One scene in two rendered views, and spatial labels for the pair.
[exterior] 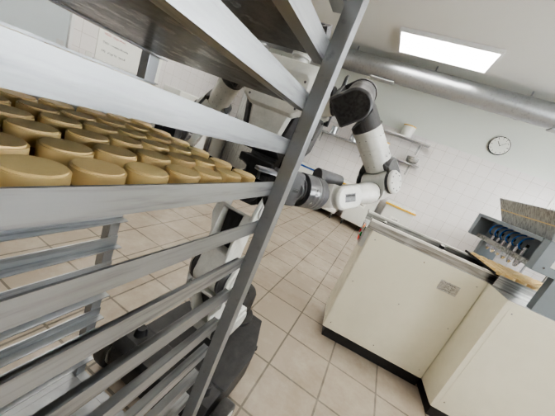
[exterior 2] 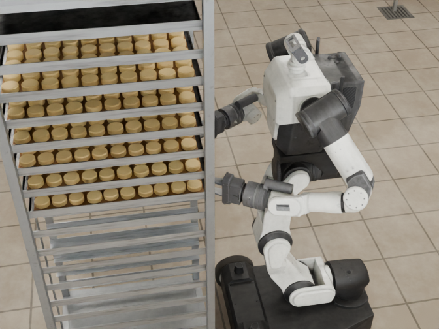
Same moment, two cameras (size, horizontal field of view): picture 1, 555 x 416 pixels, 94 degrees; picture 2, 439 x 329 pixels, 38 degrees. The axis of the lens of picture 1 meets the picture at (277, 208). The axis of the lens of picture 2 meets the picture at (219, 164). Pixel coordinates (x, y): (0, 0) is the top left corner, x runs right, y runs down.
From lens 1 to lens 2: 197 cm
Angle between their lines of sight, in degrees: 58
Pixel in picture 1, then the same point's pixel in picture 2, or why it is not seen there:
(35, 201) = (87, 207)
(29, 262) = not seen: hidden behind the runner
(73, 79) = (87, 187)
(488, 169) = not seen: outside the picture
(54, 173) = (95, 198)
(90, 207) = (99, 207)
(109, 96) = (95, 187)
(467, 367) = not seen: outside the picture
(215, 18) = (117, 162)
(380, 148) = (338, 164)
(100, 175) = (107, 196)
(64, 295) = (100, 227)
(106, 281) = (112, 226)
